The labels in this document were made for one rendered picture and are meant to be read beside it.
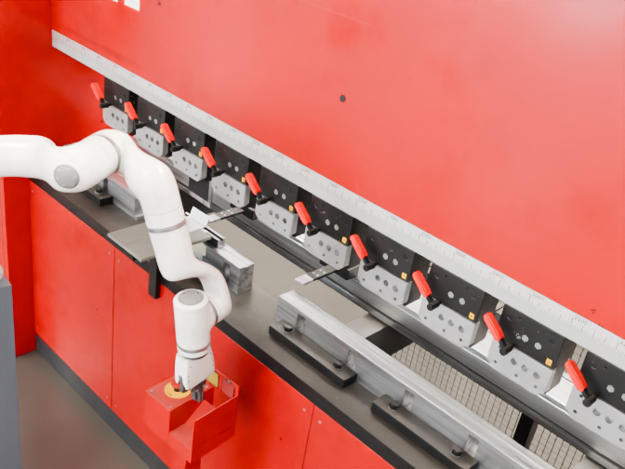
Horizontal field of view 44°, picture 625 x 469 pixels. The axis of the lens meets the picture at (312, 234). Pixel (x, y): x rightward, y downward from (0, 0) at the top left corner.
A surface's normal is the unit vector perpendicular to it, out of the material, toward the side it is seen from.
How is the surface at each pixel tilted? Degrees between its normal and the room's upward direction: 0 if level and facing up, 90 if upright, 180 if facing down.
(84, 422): 0
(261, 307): 0
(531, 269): 90
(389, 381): 90
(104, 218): 0
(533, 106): 90
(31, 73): 90
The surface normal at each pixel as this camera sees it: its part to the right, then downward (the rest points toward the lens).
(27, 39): 0.70, 0.43
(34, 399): 0.14, -0.87
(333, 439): -0.70, 0.25
